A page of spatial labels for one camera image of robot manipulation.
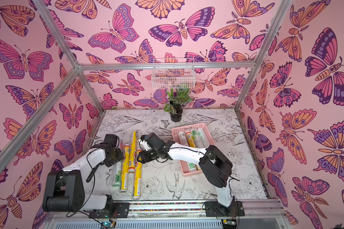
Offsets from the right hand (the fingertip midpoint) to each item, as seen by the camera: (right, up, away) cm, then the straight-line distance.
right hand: (137, 161), depth 80 cm
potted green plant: (+23, +37, +15) cm, 46 cm away
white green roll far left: (-11, -11, 0) cm, 16 cm away
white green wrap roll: (+27, +9, +16) cm, 33 cm away
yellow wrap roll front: (0, -9, +2) cm, 9 cm away
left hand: (-14, 0, +11) cm, 17 cm away
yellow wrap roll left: (-9, -6, +5) cm, 12 cm away
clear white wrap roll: (+40, +11, +17) cm, 44 cm away
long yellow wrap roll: (-5, -4, +7) cm, 10 cm away
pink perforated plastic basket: (+22, +16, +20) cm, 34 cm away
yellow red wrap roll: (+32, +10, +17) cm, 37 cm away
